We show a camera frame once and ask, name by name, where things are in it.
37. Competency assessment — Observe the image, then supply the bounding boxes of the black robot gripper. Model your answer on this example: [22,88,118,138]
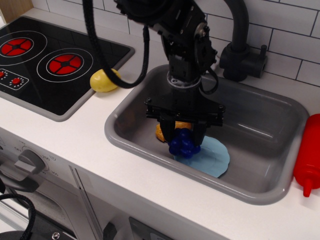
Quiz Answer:
[144,89,226,146]

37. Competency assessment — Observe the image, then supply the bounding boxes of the blue toy blueberries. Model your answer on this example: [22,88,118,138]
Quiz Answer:
[168,128,201,159]

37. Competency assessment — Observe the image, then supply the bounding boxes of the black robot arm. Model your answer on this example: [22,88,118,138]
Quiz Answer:
[116,0,225,146]

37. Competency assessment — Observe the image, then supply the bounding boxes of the light blue toy plate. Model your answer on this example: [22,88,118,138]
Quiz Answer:
[174,136,230,178]

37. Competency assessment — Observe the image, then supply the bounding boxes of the grey toy sink basin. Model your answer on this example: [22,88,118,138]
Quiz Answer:
[104,65,309,205]

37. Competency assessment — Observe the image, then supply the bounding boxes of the toy chicken wing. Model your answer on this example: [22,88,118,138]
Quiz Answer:
[155,121,192,142]

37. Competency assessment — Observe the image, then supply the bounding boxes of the dark grey toy faucet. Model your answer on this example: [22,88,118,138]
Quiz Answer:
[219,0,268,82]

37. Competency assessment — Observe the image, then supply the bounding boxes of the yellow toy potato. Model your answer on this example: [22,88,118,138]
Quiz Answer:
[89,69,118,93]

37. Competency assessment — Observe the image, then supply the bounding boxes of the red ketchup bottle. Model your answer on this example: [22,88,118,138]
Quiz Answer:
[293,114,320,198]

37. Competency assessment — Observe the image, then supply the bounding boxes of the black toy stove top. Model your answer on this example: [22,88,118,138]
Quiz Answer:
[0,16,136,123]

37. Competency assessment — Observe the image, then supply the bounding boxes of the grey oven knob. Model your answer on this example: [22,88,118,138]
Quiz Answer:
[14,149,46,175]

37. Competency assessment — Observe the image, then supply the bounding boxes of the black braided cable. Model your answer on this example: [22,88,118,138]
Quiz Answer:
[82,0,151,90]

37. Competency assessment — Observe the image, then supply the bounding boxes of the black cable lower left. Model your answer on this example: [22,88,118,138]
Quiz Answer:
[0,192,36,240]

